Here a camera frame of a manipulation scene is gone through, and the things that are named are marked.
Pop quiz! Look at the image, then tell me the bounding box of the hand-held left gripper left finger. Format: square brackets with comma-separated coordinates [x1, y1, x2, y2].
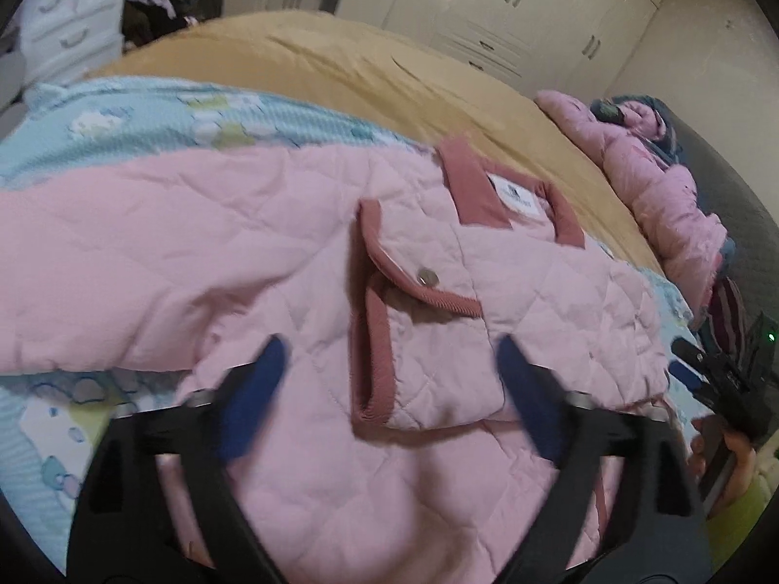
[66, 333, 287, 584]

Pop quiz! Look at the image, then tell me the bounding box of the white wardrobe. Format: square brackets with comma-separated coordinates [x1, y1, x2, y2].
[334, 0, 670, 80]

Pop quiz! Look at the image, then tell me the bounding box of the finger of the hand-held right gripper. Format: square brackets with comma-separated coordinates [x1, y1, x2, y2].
[666, 362, 728, 411]
[671, 339, 722, 372]

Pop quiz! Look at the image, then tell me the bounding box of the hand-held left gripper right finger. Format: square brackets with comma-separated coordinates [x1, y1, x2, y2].
[496, 333, 713, 584]

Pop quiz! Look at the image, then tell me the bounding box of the dark teal patterned cloth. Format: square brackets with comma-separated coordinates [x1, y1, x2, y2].
[589, 95, 679, 166]

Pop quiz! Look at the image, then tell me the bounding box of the blue cartoon printed sheet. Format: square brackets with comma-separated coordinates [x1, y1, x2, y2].
[0, 76, 701, 576]

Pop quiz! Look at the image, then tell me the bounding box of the person's right hand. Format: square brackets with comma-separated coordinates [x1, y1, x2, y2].
[689, 417, 764, 521]

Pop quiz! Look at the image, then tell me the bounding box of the tan bed blanket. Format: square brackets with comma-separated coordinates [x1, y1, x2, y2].
[85, 9, 664, 274]

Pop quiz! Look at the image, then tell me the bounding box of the striped dark red cloth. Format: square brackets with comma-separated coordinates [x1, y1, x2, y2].
[700, 276, 751, 355]

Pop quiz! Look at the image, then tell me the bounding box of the grey padded headboard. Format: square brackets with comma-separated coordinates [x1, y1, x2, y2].
[660, 100, 779, 354]

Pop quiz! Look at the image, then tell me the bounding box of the pink comforter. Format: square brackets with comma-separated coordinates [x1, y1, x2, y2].
[536, 90, 731, 317]

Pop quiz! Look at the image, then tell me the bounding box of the white dresser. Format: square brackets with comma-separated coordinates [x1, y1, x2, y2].
[18, 0, 130, 83]

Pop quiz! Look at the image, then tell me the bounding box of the pink quilted jacket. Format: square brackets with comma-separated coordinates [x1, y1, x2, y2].
[0, 137, 676, 584]

